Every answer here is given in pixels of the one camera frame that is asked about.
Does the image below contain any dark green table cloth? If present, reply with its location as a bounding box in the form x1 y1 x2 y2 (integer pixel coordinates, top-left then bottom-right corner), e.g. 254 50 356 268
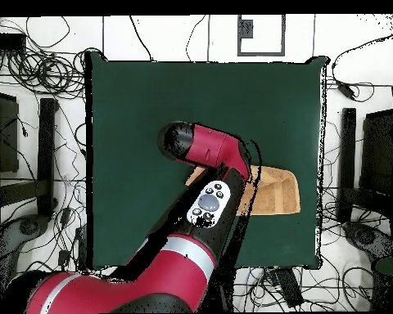
84 52 330 271

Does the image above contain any narrow black power strip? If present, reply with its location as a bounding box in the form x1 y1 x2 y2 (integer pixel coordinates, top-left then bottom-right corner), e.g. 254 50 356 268
74 224 90 271

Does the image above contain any black rectangular box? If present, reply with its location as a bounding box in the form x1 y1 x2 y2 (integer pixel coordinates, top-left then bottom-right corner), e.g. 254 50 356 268
0 32 27 51

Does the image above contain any black power adapter with cable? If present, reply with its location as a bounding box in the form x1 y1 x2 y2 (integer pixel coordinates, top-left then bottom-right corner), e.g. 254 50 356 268
330 27 393 103

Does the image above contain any black floor cable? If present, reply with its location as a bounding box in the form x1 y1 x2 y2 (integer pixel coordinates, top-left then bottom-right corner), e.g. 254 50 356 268
129 15 156 62
185 15 206 62

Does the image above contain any orange terry towel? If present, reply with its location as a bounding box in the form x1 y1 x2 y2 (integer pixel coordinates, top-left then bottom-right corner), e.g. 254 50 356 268
185 164 301 217

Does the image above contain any coiled black cable bundle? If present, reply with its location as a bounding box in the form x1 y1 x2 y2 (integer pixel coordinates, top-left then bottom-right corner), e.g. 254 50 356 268
6 47 88 99

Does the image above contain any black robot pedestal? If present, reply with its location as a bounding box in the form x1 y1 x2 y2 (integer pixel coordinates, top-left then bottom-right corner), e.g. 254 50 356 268
212 266 237 313

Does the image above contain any wide black power strip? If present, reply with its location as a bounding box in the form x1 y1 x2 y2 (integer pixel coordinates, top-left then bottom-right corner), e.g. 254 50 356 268
274 267 305 308

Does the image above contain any grey square frame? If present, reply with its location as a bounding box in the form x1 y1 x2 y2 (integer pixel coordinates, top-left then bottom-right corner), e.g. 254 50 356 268
237 14 287 57

